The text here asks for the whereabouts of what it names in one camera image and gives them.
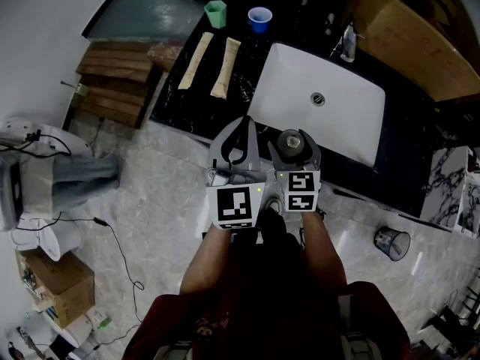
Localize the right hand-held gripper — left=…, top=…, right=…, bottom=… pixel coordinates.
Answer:
left=266, top=128, right=323, bottom=214

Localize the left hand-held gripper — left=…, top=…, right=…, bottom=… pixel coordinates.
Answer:
left=205, top=115, right=267, bottom=231

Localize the small glass jar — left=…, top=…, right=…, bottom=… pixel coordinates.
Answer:
left=276, top=128, right=311, bottom=164

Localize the person's left forearm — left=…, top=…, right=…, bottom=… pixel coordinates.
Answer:
left=179, top=223, right=233, bottom=296

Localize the person's right forearm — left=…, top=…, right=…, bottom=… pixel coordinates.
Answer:
left=301, top=210, right=348, bottom=296

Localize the white sink basin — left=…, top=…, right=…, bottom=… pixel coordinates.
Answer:
left=246, top=42, right=386, bottom=169

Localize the beige tube packet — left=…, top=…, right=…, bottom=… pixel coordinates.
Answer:
left=209, top=37, right=242, bottom=99
left=177, top=31, right=215, bottom=91

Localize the brown wooden block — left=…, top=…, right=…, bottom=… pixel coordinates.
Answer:
left=148, top=41, right=177, bottom=73

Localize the blue plastic cup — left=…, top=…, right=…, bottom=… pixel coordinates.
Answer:
left=247, top=6, right=273, bottom=35

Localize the green plastic cup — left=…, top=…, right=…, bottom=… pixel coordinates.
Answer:
left=203, top=0, right=228, bottom=29

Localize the wooden plank pallet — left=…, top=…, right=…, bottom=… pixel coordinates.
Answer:
left=61, top=41, right=164, bottom=130

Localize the white marble pattern cabinet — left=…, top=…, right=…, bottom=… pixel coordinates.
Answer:
left=418, top=145, right=480, bottom=238

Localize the person's red shirt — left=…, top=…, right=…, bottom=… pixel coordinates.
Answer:
left=121, top=230, right=412, bottom=360

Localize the large open cardboard box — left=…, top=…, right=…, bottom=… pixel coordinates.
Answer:
left=343, top=0, right=480, bottom=103

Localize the small cardboard box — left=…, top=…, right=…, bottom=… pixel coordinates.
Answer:
left=16, top=251, right=96, bottom=330

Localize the silver round-faced appliance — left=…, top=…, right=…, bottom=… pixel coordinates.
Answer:
left=0, top=155, right=26, bottom=232

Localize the black wire mesh bin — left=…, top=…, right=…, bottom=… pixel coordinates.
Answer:
left=373, top=226, right=411, bottom=262

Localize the black floor cable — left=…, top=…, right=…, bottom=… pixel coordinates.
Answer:
left=0, top=129, right=146, bottom=322

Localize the grey pedestal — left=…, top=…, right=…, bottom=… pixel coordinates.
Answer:
left=22, top=121, right=121, bottom=221

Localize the grey shoulder strap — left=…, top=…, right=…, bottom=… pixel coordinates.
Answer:
left=337, top=294, right=376, bottom=360

